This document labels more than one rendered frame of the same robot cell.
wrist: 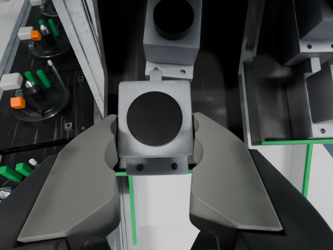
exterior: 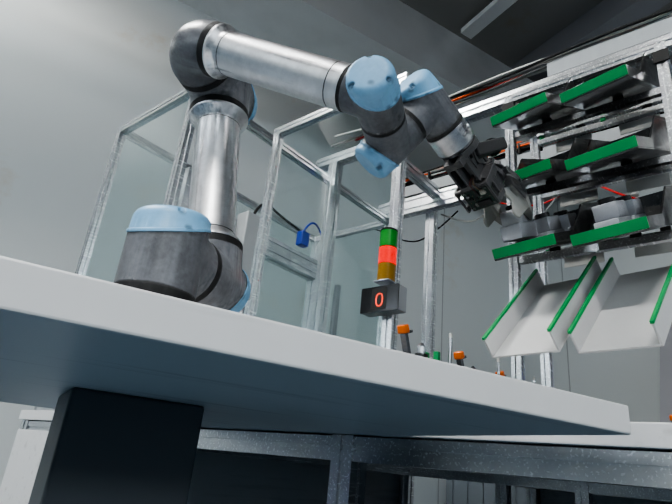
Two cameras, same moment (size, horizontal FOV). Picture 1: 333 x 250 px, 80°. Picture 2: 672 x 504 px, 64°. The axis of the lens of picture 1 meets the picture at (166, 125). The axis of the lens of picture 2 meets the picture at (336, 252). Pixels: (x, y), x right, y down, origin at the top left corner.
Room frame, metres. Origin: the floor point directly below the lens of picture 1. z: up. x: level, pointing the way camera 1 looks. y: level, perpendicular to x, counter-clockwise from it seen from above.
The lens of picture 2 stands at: (-0.77, -0.55, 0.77)
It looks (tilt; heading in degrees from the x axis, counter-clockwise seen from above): 22 degrees up; 53
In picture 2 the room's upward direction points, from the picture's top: 6 degrees clockwise
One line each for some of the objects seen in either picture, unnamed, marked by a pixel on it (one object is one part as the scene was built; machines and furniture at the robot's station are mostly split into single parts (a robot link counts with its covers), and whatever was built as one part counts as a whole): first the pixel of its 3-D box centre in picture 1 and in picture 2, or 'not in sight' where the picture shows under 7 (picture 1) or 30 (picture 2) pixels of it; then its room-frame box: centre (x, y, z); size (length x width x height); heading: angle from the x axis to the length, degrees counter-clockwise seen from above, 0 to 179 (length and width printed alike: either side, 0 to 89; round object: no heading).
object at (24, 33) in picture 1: (48, 36); not in sight; (0.58, 0.37, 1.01); 0.24 x 0.24 x 0.13; 12
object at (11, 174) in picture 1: (11, 174); not in sight; (0.13, 0.29, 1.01); 0.01 x 0.01 x 0.05; 12
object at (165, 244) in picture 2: not in sight; (167, 252); (-0.52, 0.21, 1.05); 0.13 x 0.12 x 0.14; 37
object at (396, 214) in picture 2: not in sight; (396, 220); (0.20, 0.48, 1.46); 0.03 x 0.03 x 1.00; 12
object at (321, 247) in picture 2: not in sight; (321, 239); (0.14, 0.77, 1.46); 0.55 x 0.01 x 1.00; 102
